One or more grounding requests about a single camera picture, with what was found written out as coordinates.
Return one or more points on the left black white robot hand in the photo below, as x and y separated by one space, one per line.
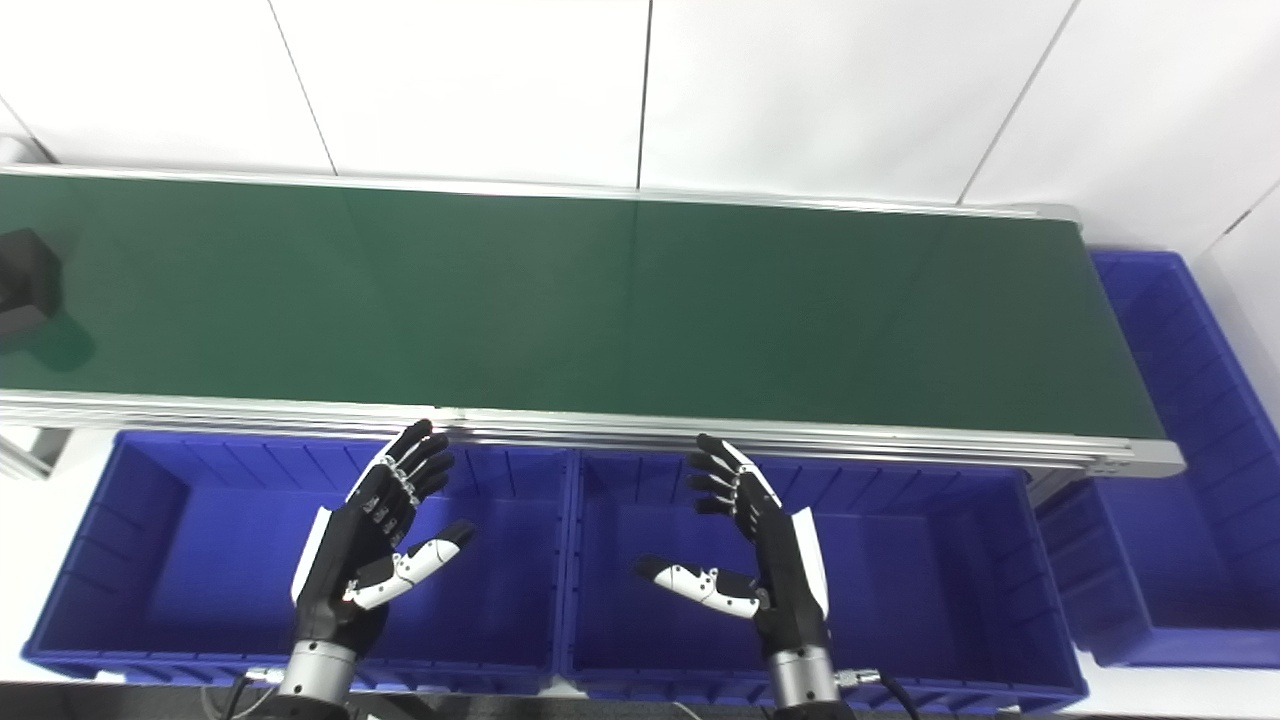
345 560

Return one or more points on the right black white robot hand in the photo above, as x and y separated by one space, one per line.
785 580

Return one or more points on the black cylinder block part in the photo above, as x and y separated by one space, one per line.
25 285

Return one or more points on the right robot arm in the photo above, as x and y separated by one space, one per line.
800 680

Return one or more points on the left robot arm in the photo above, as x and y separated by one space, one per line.
315 675

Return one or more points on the blue plastic bin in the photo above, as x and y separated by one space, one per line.
920 570
1180 560
200 540

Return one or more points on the green conveyor belt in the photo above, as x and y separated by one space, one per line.
900 440
600 300

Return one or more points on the aluminium conveyor leg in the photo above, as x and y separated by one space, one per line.
30 452

